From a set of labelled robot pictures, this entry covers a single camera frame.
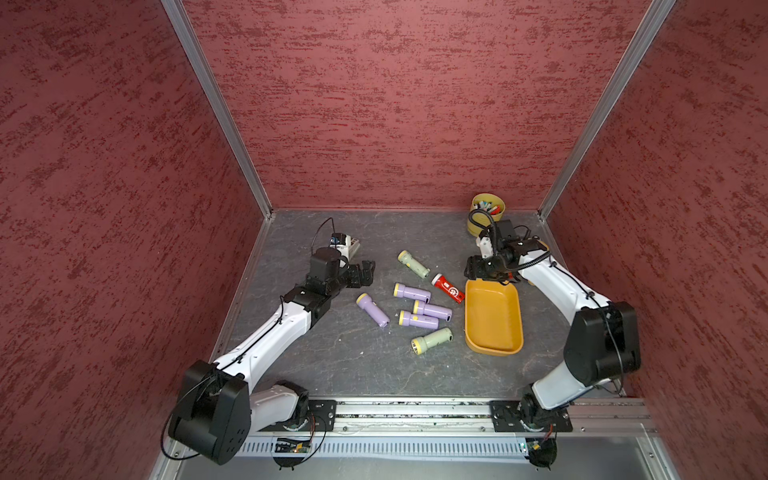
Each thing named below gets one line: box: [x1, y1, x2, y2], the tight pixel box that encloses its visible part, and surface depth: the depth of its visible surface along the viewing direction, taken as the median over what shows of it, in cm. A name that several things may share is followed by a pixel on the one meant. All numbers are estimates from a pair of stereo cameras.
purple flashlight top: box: [393, 282, 432, 303], surface depth 97 cm
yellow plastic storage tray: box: [464, 278, 524, 356], surface depth 93 cm
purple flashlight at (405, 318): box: [398, 310, 440, 330], surface depth 89 cm
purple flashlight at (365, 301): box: [356, 292, 391, 328], surface depth 92 cm
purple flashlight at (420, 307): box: [412, 300, 453, 322], surface depth 92 cm
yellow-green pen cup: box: [467, 192, 506, 238], surface depth 108 cm
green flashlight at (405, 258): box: [397, 250, 431, 279], surface depth 103 cm
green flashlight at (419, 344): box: [410, 327, 454, 356], surface depth 87 cm
